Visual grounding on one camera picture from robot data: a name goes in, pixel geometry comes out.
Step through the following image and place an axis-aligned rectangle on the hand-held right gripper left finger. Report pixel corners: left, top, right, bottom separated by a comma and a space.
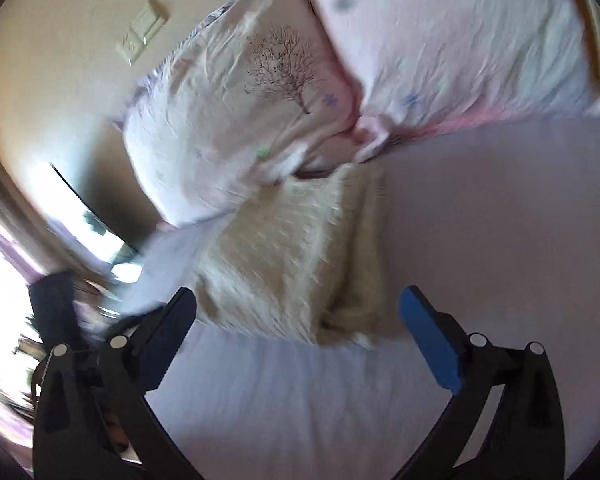
32, 287, 206, 480

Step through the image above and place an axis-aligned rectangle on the lavender bed sheet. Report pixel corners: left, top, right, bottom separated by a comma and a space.
115, 119, 600, 480

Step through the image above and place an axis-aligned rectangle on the white wall switch plate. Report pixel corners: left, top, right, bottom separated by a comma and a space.
115, 0, 170, 67

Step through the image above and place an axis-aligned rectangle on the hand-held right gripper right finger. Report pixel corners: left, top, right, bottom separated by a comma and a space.
393, 285, 566, 480

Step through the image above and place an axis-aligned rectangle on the pink star print pillow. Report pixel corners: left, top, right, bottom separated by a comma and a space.
252, 0, 600, 163

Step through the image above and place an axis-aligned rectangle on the cream knitted sweater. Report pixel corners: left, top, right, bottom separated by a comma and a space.
192, 164, 406, 351

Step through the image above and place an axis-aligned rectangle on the tree print pillow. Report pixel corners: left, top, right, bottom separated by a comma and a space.
111, 0, 363, 228

